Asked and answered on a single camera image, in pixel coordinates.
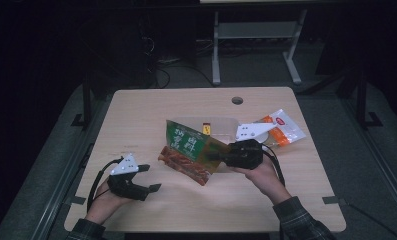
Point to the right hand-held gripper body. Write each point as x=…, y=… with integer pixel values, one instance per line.
x=246, y=155

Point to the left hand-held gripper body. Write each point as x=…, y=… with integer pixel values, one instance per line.
x=129, y=190

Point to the clear plastic container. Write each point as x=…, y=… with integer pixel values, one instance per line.
x=223, y=128

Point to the green and red food packet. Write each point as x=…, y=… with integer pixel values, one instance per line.
x=186, y=153

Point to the clear packet with orange stripe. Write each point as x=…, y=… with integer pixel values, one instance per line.
x=287, y=128

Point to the person's left hand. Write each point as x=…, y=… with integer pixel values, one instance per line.
x=101, y=206

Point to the person's right hand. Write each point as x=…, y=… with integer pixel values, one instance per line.
x=266, y=181

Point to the grey tape strip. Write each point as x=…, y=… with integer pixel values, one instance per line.
x=332, y=200
x=76, y=200

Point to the black metal stand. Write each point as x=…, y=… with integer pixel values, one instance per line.
x=87, y=103
x=362, y=100

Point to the white metal stand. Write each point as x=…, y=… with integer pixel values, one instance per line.
x=256, y=30

